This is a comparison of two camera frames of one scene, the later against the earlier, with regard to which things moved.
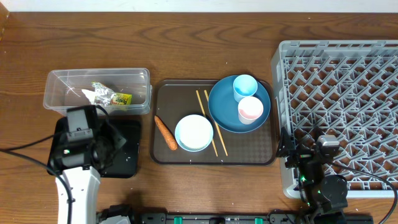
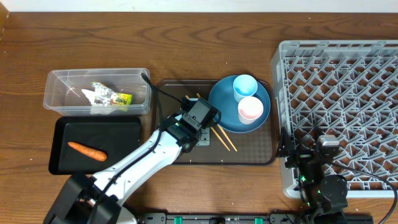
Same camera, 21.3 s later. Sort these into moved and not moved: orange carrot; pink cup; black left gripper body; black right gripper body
Moved: orange carrot; black left gripper body
Not moved: pink cup; black right gripper body
